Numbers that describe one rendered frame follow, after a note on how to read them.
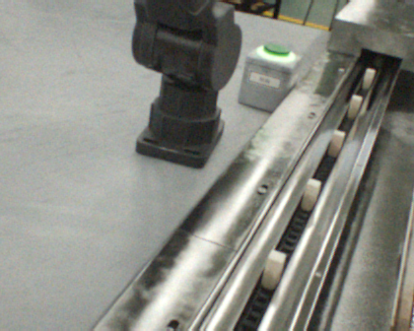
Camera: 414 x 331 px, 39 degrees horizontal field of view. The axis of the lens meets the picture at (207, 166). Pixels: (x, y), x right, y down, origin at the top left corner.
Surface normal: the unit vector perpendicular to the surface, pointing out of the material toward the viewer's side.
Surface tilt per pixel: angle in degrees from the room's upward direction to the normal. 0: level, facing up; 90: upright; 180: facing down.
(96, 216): 0
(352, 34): 90
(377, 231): 0
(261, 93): 90
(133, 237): 0
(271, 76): 90
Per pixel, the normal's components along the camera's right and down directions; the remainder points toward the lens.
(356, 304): 0.15, -0.86
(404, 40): -0.37, 0.41
